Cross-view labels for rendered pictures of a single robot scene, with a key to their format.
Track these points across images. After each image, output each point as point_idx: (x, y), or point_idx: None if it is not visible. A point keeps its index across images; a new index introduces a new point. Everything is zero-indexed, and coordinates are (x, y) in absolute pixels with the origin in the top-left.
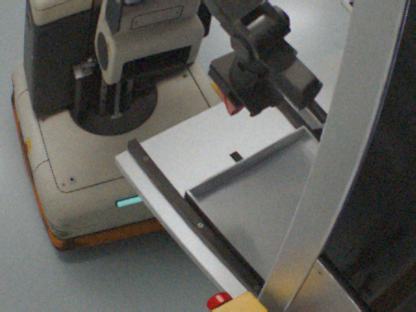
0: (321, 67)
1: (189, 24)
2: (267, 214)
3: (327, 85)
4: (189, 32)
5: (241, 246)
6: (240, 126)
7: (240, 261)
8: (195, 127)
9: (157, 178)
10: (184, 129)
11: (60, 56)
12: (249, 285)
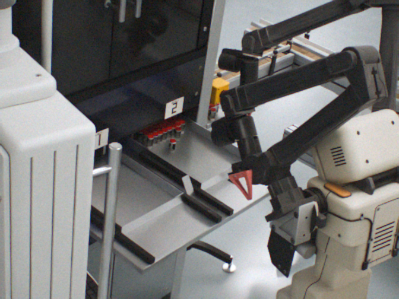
0: (189, 233)
1: (290, 289)
2: (209, 160)
3: (184, 221)
4: (287, 286)
5: (218, 149)
6: (235, 194)
7: None
8: (257, 191)
9: None
10: (263, 190)
11: None
12: None
